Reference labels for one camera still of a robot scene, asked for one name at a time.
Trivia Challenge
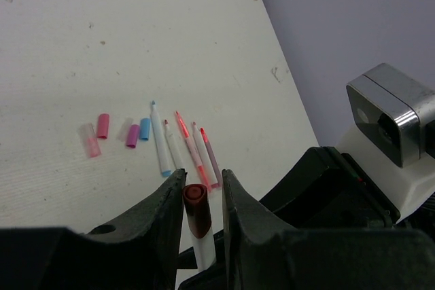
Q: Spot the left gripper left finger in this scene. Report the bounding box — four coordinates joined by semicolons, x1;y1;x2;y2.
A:
1;169;186;289

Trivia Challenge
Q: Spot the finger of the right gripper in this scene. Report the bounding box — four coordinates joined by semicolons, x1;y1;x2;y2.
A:
260;147;400;229

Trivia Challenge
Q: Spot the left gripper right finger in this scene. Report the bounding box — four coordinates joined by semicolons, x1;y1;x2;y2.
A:
222;170;434;289

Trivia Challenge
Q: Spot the white dark red pen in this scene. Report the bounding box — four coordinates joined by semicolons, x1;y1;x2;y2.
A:
191;227;217;272

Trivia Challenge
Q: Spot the dark red pen cap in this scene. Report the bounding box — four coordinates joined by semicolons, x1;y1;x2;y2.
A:
182;184;211;239

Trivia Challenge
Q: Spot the white blue pen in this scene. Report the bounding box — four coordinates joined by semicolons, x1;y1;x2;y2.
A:
151;101;172;177

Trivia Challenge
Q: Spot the white purple pen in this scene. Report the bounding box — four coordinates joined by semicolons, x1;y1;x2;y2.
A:
164;120;186;169

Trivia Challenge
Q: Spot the mauve barrel red pen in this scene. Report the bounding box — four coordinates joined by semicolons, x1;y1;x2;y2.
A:
200;128;222;188

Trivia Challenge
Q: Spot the purple pen cap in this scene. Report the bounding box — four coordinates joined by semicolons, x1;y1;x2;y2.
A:
125;124;140;149

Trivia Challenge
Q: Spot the pink capped pen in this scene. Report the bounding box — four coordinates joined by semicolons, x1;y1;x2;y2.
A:
192;122;218;189

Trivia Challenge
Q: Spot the translucent pink pen cap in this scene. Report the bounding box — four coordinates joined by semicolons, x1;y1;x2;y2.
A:
78;123;101;158

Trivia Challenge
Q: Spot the blue pen cap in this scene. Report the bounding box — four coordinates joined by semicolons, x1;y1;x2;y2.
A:
139;117;151;141

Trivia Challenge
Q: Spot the clear red pen cap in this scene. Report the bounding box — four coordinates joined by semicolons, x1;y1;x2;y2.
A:
117;117;133;142

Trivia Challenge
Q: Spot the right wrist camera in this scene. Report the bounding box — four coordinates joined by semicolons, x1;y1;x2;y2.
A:
337;63;434;220

